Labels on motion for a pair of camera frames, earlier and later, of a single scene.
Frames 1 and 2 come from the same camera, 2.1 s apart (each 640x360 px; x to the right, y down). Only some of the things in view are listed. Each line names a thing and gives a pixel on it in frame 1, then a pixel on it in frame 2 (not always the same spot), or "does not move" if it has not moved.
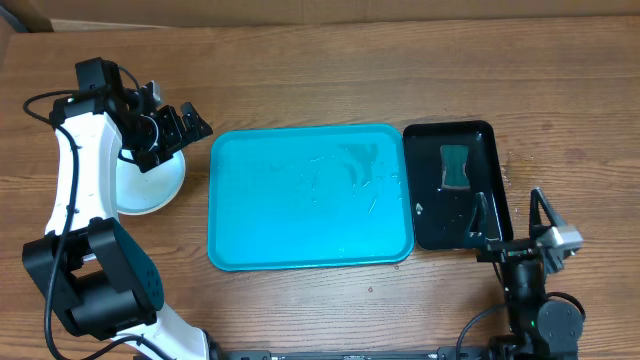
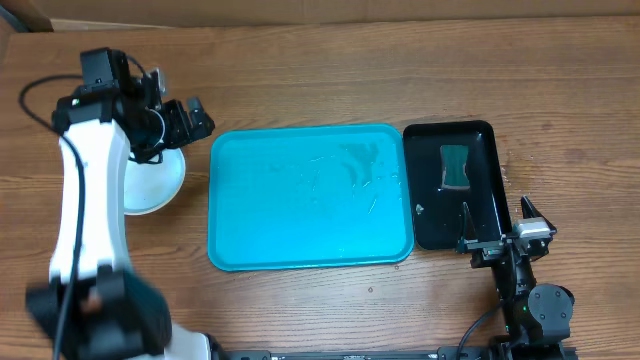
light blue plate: [139, 193] does not move
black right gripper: [513, 251] to [494, 246]
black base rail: [503, 352] does not move
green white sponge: [455, 160] does not move
